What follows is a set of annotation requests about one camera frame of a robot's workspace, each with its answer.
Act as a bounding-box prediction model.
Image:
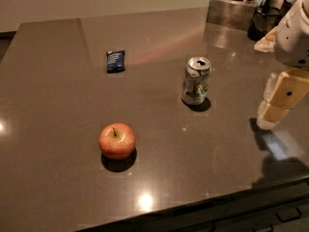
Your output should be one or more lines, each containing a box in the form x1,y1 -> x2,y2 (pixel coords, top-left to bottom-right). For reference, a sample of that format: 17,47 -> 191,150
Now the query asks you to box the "black drawer handle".
276,208 -> 302,222

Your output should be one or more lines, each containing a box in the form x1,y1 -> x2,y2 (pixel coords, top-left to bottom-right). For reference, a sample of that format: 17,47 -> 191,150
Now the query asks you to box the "steel dispenser base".
207,0 -> 255,31

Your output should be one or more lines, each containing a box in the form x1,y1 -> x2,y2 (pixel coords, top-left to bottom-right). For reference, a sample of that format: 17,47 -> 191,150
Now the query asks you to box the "green white 7up can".
182,56 -> 211,105

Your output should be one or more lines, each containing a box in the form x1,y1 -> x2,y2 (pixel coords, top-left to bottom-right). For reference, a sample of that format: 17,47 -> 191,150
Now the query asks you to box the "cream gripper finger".
257,69 -> 309,131
264,72 -> 279,101

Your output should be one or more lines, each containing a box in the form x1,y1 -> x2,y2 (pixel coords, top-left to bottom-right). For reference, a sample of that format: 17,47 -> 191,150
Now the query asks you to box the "white napkin pile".
254,27 -> 277,53

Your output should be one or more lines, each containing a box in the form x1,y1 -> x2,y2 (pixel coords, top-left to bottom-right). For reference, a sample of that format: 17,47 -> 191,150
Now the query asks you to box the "black mesh cup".
247,6 -> 280,42

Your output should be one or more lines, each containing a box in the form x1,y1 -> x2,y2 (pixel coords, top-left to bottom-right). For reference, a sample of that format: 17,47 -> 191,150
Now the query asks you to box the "blue rxbar blueberry packet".
106,50 -> 126,73

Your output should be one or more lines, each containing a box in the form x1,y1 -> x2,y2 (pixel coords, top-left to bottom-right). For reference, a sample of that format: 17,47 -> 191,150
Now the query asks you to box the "red apple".
98,123 -> 136,160

